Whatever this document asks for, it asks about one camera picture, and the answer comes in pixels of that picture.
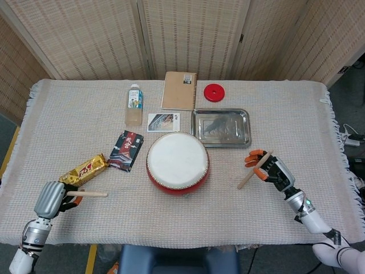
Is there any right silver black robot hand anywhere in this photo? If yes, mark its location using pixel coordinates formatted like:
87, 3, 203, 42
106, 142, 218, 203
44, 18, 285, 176
244, 149, 296, 193

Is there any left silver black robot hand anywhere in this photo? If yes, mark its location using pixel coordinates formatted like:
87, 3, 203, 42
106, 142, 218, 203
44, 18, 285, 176
33, 180, 85, 220

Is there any wooden drumstick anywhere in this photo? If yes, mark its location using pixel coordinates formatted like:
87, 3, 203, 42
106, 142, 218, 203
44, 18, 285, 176
67, 190, 109, 198
237, 150, 274, 190

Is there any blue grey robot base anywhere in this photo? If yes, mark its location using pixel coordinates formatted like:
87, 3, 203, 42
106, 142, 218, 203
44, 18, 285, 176
117, 244, 242, 274

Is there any metal tray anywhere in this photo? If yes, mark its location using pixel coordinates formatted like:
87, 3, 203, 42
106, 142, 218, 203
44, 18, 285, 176
190, 107, 253, 148

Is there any red drum with white head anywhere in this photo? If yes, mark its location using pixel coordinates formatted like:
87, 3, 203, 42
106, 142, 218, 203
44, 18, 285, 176
145, 132, 211, 197

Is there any gold foil snack package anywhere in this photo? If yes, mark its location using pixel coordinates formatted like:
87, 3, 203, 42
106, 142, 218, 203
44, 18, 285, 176
58, 153, 109, 186

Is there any white power strip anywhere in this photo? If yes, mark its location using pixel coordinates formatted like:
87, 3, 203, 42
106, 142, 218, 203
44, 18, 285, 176
342, 124, 363, 148

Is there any dark printed card box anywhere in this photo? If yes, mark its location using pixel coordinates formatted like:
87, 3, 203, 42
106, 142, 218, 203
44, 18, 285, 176
107, 130, 145, 173

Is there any beige woven tablecloth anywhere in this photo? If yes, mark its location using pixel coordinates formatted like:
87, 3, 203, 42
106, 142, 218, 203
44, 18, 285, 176
0, 78, 357, 246

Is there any red round plastic disc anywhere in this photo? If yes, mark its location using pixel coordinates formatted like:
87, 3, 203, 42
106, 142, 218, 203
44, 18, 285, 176
203, 83, 226, 102

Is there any clear plastic drink bottle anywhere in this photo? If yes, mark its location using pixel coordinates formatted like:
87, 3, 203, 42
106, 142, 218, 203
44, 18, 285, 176
124, 83, 143, 127

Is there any white photo postcard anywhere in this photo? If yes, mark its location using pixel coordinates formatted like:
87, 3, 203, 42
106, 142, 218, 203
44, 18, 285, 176
147, 112, 182, 133

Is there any brown spiral notebook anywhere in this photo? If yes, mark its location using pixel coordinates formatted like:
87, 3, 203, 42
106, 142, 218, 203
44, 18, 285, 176
161, 71, 198, 111

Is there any woven bamboo folding screen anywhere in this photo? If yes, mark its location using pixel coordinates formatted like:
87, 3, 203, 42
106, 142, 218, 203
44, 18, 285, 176
0, 0, 365, 123

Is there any black cable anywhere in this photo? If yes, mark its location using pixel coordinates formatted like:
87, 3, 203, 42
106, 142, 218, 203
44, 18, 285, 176
245, 244, 259, 274

